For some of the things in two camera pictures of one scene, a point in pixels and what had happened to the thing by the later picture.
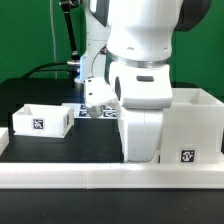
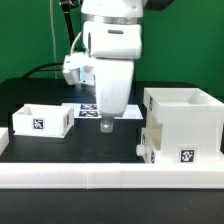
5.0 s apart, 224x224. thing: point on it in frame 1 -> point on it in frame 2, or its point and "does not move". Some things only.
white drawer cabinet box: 192,129 does not move
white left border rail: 4,139 does not move
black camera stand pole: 68,6 does not move
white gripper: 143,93 -> 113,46
